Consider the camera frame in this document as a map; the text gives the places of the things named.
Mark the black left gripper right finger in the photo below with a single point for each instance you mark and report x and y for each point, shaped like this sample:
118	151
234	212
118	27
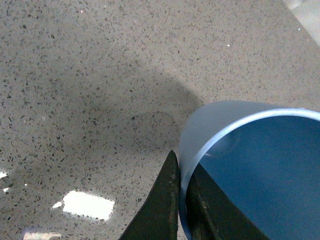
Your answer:
211	215

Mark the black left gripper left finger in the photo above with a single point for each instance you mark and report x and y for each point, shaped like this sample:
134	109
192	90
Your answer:
157	219

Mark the blue plastic cup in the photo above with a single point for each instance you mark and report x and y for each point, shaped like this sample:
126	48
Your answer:
266	159

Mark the white pleated curtain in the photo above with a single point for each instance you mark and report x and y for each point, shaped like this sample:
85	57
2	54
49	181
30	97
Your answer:
307	12

